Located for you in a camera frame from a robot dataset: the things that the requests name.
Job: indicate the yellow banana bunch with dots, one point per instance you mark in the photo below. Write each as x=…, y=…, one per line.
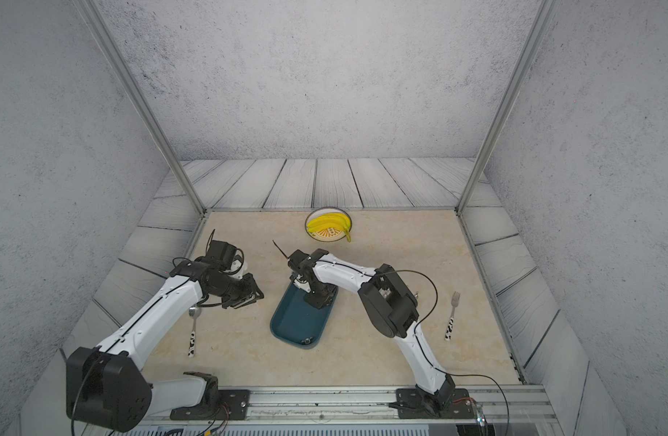
x=329, y=223

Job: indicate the fork with patterned handle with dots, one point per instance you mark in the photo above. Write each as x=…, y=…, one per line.
x=451, y=321

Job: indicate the teal plastic storage box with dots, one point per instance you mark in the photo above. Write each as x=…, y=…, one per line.
x=294, y=320

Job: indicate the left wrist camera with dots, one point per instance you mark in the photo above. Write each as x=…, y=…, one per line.
x=227, y=258

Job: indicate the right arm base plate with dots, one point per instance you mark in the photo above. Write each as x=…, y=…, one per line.
x=416, y=404

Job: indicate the right frame post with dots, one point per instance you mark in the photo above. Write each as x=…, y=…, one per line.
x=527, y=55

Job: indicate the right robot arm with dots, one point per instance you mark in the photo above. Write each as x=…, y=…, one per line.
x=390, y=307

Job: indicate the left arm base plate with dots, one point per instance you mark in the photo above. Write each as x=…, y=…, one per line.
x=221, y=405

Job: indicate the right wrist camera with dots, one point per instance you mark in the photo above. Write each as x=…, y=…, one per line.
x=301, y=265

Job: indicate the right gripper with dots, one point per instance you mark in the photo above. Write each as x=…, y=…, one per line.
x=317, y=303

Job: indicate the round patterned plate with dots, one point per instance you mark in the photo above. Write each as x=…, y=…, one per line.
x=328, y=224

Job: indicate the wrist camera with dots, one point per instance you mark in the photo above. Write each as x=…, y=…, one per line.
x=301, y=265
x=227, y=258

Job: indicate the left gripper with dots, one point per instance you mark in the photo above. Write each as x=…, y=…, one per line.
x=251, y=292

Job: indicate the left frame post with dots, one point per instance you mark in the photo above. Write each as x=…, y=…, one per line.
x=94, y=21

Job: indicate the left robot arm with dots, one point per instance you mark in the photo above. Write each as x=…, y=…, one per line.
x=104, y=384

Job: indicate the aluminium mounting rail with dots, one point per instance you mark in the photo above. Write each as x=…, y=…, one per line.
x=368, y=410

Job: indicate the spoon with patterned handle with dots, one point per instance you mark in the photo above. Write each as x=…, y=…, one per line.
x=194, y=313

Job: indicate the frame post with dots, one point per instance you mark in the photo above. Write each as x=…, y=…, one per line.
x=94, y=21
x=527, y=55

